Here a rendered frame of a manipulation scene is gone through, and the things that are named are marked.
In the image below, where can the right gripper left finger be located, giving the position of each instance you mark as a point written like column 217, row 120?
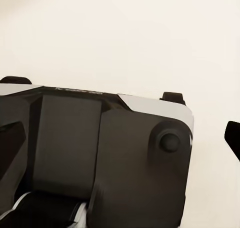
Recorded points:
column 12, row 137

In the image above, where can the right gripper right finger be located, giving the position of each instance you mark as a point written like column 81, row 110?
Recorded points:
column 232, row 137

